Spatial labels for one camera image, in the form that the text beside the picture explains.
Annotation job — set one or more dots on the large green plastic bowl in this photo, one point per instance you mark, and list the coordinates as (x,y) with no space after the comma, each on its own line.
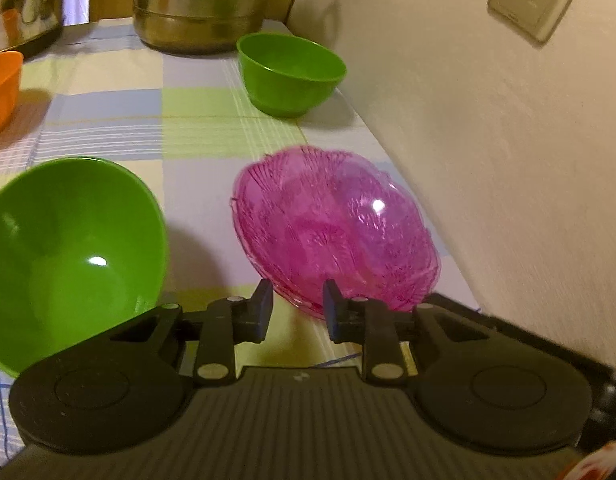
(73,255)

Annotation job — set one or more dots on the stainless steel steamer pot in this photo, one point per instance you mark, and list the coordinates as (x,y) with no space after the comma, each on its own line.
(198,10)

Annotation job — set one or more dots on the stainless steel kettle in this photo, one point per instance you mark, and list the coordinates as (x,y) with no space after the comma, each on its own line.
(23,5)

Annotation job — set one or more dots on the pastel checked tablecloth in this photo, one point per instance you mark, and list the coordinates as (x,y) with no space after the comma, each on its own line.
(138,110)

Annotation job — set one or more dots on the pink transparent glass bowl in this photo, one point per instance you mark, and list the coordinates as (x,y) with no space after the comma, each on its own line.
(328,225)

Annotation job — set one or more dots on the small green plastic bowl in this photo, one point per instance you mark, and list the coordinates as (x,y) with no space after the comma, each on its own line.
(288,80)

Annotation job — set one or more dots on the orange plastic bowl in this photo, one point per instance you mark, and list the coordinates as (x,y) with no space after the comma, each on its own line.
(0,90)

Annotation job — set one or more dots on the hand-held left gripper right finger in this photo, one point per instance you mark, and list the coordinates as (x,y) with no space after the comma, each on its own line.
(331,312)

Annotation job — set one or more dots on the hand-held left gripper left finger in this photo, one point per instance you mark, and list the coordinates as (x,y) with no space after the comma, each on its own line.
(262,317)

